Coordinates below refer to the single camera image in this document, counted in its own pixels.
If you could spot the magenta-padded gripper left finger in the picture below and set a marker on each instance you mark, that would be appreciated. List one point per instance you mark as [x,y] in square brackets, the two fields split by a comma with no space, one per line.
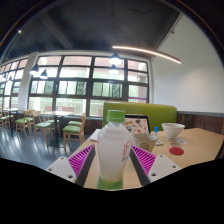
[60,168]

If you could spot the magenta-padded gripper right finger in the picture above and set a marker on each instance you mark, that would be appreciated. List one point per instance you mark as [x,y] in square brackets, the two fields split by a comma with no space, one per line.
[165,166]

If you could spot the green-capped white drink bottle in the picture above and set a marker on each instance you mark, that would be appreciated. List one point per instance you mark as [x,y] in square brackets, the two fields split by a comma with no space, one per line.
[113,150]

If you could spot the flat round red coaster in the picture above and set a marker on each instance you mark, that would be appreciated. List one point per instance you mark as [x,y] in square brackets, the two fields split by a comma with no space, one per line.
[176,151]

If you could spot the small white flat device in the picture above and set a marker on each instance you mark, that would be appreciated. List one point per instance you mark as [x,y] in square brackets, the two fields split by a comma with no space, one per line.
[159,142]

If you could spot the clear plastic wrapper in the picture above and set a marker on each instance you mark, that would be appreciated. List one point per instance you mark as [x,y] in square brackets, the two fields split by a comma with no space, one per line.
[180,141]

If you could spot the white bowl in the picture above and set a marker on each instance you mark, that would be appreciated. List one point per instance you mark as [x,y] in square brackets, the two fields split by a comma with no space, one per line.
[172,129]

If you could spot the small blue-capped bottle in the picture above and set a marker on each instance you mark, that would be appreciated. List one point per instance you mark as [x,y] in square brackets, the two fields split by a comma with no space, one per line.
[156,129]

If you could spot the group of green-seated wooden chairs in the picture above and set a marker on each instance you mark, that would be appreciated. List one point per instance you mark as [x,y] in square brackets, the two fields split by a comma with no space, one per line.
[75,128]

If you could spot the white paper sheet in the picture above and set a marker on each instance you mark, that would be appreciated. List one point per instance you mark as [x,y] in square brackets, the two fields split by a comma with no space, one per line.
[95,135]

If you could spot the black laptop with stickers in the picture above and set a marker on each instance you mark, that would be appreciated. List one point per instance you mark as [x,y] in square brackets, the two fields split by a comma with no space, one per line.
[137,126]

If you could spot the green upholstered bench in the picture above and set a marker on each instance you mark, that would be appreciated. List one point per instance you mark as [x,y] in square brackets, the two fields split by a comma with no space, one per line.
[160,115]

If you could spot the light wooden dining table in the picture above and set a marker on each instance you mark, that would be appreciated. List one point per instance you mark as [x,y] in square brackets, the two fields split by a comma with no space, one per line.
[56,115]
[10,110]

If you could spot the long linear ceiling light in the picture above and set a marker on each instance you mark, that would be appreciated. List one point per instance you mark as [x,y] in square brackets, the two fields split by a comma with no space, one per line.
[150,51]

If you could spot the group of pendant lamps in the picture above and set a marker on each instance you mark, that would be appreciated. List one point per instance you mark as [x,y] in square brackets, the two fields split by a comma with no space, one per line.
[115,60]

